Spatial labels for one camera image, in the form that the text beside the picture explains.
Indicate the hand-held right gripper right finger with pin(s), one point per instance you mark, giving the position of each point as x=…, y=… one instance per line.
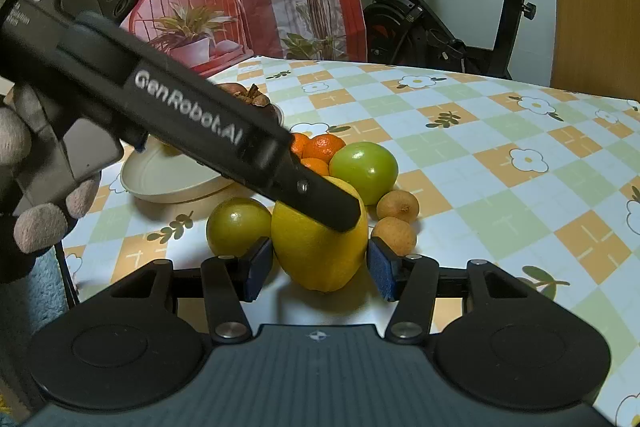
x=382, y=274

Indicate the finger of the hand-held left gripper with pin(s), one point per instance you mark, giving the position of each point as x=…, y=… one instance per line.
x=200, y=112

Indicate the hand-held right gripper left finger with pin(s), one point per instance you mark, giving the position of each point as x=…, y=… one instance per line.
x=257, y=272

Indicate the yellow lemon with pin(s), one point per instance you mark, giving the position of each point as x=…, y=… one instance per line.
x=320, y=257

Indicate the beige plate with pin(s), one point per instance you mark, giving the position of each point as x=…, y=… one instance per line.
x=165, y=177

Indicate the orange tangerine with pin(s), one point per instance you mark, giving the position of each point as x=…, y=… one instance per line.
x=325, y=148
x=299, y=146
x=316, y=166

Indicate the person's left hand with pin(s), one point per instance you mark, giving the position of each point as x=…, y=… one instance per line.
x=40, y=227

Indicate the brown longan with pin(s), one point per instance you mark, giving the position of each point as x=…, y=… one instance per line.
x=397, y=206
x=395, y=234

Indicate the small green jujube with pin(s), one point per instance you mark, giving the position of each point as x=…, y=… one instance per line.
x=235, y=224

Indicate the purple mangosteen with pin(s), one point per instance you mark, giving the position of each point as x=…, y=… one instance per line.
x=260, y=107

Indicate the large green jujube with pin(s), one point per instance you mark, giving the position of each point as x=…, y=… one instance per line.
x=365, y=172

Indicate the wooden door panel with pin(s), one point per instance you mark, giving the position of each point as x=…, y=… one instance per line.
x=600, y=7

